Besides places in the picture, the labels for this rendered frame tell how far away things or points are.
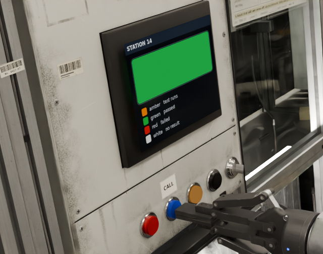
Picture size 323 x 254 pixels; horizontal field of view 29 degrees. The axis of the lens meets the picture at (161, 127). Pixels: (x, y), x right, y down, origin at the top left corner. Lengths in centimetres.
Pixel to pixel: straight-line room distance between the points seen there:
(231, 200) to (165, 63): 23
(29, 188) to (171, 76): 29
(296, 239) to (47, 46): 41
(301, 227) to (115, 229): 27
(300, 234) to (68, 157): 33
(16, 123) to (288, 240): 39
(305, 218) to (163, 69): 30
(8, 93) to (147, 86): 22
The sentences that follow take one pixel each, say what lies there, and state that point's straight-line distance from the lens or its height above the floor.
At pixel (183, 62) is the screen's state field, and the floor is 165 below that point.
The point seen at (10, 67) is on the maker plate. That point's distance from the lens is 79.
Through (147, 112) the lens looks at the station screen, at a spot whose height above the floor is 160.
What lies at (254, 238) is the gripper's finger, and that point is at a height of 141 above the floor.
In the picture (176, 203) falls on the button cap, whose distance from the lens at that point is 103.
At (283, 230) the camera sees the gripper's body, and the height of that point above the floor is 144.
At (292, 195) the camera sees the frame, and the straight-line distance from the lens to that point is 180.
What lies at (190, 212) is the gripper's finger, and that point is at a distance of 100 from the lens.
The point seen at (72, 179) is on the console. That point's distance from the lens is 86.
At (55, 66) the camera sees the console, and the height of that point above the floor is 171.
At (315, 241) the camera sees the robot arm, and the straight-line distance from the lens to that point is 86.
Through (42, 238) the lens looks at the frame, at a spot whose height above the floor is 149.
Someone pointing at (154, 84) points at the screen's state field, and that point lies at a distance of 93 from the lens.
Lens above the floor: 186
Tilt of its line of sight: 18 degrees down
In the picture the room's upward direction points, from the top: 8 degrees counter-clockwise
